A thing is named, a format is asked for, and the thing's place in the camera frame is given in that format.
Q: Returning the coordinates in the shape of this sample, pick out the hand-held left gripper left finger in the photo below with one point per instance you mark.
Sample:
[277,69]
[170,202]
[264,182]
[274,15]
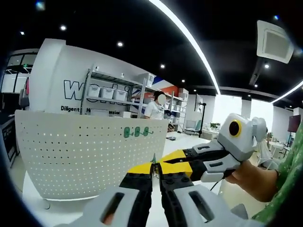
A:
[94,212]

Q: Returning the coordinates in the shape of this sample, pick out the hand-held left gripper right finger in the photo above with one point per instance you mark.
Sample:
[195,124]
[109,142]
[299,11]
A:
[213,212]

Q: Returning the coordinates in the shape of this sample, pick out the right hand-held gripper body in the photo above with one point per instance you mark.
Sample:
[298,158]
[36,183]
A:
[241,142]

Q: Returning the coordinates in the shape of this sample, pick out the white perforated mounting plate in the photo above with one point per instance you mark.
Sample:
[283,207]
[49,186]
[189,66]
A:
[71,153]

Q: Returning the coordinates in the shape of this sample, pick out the person's right hand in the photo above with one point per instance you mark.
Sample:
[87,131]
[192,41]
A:
[251,177]

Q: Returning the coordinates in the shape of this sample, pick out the pale green office chair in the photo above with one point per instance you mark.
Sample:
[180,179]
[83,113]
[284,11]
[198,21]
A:
[193,125]

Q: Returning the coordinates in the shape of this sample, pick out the potted green plant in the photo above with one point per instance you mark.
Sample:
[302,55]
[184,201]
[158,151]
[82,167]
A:
[214,125]

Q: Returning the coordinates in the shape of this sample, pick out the white chair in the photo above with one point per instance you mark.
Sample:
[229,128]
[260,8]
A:
[266,153]

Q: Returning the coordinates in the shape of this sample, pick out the dark flat tray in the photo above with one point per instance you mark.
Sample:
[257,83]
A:
[171,138]

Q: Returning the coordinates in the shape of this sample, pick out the screen on black tripod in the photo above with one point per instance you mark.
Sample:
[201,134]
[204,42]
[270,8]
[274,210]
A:
[198,102]

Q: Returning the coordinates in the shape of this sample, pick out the green patterned shirt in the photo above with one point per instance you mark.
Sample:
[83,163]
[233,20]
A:
[288,177]

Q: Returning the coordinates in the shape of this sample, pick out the short ceiling light strip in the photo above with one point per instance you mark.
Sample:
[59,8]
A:
[287,91]

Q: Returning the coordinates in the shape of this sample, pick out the grey metal shelf rack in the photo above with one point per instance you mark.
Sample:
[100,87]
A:
[143,99]

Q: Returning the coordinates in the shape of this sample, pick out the stack of white boxes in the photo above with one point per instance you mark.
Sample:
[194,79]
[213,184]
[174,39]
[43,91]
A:
[147,80]

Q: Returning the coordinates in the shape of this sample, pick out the white storage bin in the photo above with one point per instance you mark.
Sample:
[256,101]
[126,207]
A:
[94,91]
[107,93]
[120,95]

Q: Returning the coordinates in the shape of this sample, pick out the white ceiling air conditioner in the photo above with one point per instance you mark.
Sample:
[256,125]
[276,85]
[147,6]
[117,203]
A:
[274,42]

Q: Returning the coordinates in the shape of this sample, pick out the dark desk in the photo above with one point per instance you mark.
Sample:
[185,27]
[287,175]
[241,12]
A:
[8,139]

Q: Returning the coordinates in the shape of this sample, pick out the ceiling spotlights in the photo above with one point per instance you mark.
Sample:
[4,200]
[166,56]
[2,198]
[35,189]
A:
[120,44]

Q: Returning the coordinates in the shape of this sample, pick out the black computer monitor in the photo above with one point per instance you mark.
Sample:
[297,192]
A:
[8,101]

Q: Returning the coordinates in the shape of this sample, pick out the red hanging cloth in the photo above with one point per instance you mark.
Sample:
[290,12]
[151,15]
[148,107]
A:
[27,86]

